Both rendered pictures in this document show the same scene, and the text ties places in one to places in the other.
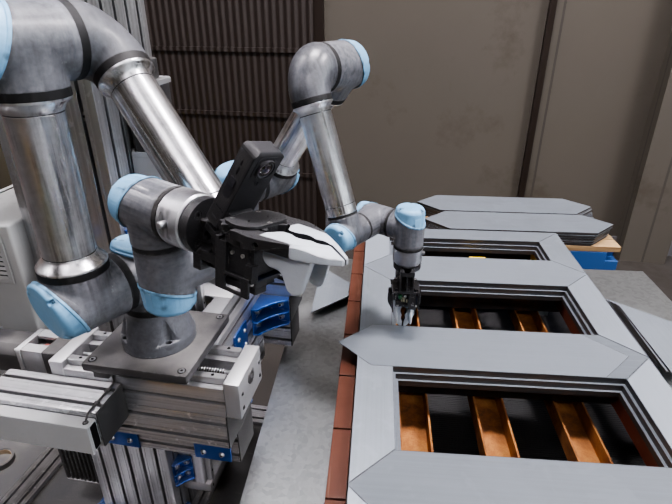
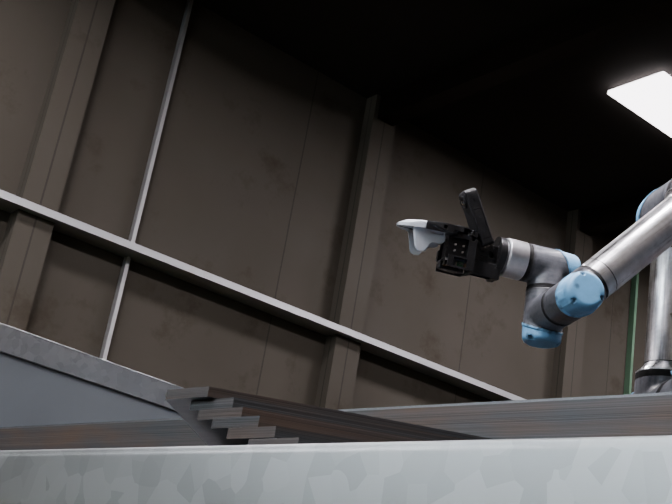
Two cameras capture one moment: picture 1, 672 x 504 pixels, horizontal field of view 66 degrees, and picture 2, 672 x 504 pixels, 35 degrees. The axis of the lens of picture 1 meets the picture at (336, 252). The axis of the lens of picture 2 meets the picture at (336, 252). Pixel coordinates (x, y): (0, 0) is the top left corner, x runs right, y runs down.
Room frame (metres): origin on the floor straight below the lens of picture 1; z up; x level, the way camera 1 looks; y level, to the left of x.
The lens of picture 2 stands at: (1.66, -1.46, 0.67)
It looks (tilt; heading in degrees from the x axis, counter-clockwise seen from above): 20 degrees up; 133
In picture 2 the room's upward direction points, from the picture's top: 10 degrees clockwise
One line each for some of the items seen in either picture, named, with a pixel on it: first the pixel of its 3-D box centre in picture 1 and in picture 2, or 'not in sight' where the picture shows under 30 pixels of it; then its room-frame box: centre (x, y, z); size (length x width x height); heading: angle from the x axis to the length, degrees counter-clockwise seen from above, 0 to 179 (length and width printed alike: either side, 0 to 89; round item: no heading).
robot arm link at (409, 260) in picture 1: (408, 255); not in sight; (1.19, -0.19, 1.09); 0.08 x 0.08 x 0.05
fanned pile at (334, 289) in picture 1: (333, 289); not in sight; (1.68, 0.01, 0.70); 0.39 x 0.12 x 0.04; 175
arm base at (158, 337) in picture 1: (156, 317); not in sight; (0.90, 0.37, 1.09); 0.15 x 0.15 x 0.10
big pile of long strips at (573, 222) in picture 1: (509, 218); not in sight; (2.08, -0.76, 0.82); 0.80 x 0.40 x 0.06; 85
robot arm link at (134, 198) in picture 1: (153, 209); (548, 269); (0.64, 0.24, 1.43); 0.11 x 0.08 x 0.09; 53
